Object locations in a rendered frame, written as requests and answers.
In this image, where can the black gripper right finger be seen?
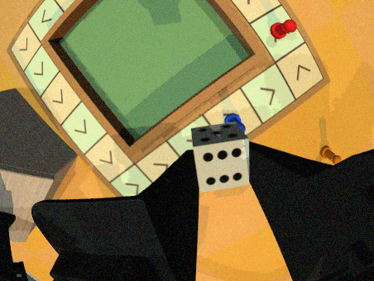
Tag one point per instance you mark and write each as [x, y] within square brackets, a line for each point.
[307, 203]

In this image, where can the orange game pawn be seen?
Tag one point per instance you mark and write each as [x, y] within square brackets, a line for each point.
[326, 152]

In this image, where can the red game pawn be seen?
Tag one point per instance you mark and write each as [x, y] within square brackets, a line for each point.
[279, 30]

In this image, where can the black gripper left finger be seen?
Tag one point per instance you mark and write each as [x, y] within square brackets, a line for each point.
[160, 223]

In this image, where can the white die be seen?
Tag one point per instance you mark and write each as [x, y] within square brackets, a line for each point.
[222, 156]

